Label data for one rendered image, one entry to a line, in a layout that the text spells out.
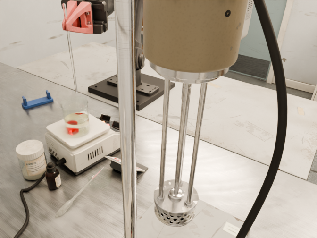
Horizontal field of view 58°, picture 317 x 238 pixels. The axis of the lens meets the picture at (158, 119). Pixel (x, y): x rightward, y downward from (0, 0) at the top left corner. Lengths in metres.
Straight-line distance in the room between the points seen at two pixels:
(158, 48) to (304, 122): 0.84
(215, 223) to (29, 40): 2.07
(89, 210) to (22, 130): 0.39
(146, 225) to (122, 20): 0.47
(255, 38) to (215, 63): 3.32
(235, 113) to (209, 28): 0.77
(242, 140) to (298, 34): 2.69
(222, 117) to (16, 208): 0.65
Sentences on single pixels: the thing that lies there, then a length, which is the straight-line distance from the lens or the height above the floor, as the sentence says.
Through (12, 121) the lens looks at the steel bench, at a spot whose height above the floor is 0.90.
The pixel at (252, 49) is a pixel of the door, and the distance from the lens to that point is 3.64.
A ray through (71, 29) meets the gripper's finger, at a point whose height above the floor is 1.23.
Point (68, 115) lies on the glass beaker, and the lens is 0.69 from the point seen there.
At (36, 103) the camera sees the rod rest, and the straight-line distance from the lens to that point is 1.07.
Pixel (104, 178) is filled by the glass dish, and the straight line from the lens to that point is 0.73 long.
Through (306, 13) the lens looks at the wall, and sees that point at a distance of 3.46.
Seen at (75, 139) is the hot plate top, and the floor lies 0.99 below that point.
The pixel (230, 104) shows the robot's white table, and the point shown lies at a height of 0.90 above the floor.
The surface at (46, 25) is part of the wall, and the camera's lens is 2.51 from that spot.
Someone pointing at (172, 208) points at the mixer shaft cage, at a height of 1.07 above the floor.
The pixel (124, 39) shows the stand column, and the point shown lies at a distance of 0.22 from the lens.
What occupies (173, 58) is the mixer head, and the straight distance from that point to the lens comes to 0.28.
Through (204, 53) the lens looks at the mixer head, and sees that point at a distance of 0.28.
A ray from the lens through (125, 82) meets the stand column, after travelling 0.23.
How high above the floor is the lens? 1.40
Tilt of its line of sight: 32 degrees down
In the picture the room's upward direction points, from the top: 2 degrees clockwise
